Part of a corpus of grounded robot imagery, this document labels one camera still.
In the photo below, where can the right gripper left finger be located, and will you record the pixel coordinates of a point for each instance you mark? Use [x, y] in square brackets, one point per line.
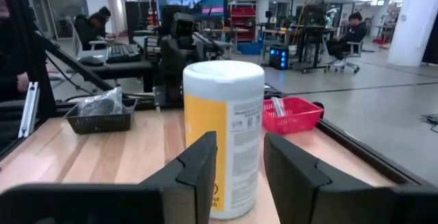
[184, 189]

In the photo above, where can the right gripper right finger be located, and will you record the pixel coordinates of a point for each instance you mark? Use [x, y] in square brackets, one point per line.
[294, 186]

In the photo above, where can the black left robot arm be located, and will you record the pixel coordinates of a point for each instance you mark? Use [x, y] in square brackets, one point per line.
[169, 66]

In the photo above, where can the red plastic basket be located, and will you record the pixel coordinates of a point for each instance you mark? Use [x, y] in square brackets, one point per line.
[297, 118]

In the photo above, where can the yellow disinfecting wipes canister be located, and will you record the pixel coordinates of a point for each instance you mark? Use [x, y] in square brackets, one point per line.
[222, 94]

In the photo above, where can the black plastic basket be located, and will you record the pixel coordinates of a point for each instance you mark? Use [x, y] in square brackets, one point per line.
[99, 123]

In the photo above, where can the computer tower blue lights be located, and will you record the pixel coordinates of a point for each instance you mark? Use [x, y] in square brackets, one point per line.
[279, 58]

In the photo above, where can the blue storage bin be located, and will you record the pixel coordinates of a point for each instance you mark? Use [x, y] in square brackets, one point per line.
[250, 48]

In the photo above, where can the grey office chair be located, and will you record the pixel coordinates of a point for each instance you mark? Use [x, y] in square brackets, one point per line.
[356, 51]

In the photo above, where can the black keyboard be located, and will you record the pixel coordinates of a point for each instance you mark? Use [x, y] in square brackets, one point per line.
[121, 53]

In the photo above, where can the black desk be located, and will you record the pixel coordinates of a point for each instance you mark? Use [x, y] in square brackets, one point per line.
[308, 32]

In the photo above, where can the person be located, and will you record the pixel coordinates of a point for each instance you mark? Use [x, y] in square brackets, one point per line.
[90, 28]
[10, 63]
[352, 32]

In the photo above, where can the silver aluminium bar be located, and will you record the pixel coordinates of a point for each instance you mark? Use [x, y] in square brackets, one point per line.
[29, 111]

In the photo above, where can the red shelf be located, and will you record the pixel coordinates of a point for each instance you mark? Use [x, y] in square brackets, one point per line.
[243, 11]

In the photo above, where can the white office chair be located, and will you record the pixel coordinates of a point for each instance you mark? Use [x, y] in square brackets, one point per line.
[73, 42]

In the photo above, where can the person's hand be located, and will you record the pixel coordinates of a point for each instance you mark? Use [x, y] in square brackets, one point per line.
[23, 81]

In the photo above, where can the white pillar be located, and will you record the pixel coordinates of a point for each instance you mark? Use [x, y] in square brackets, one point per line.
[414, 22]

